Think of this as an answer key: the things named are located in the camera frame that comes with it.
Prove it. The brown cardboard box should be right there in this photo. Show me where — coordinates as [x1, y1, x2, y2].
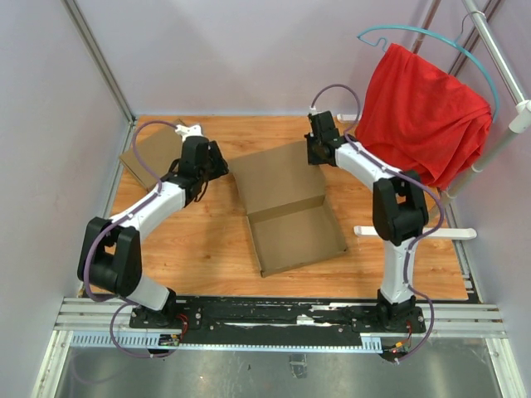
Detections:
[119, 124, 182, 191]
[229, 141, 348, 278]

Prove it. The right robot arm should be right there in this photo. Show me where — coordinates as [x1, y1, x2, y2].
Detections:
[304, 111, 428, 333]

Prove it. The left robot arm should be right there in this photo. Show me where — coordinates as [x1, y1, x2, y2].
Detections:
[77, 136, 228, 328]

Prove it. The folded brown cardboard box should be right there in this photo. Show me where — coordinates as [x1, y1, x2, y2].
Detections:
[119, 124, 182, 191]

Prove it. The red cloth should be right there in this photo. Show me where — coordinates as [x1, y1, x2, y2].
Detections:
[355, 44, 493, 190]

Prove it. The teal clothes hanger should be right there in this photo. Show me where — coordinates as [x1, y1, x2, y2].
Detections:
[357, 24, 500, 122]

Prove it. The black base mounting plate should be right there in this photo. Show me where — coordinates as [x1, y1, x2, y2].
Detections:
[129, 296, 431, 347]

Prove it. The white clothes rack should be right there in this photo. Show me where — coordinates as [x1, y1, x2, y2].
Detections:
[331, 2, 530, 245]

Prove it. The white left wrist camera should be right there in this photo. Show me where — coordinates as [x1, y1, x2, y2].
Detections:
[174, 124, 204, 143]

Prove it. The grey slotted cable duct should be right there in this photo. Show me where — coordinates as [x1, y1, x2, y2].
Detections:
[68, 331, 383, 353]

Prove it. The aluminium frame rail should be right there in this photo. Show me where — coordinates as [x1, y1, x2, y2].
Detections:
[32, 298, 530, 397]

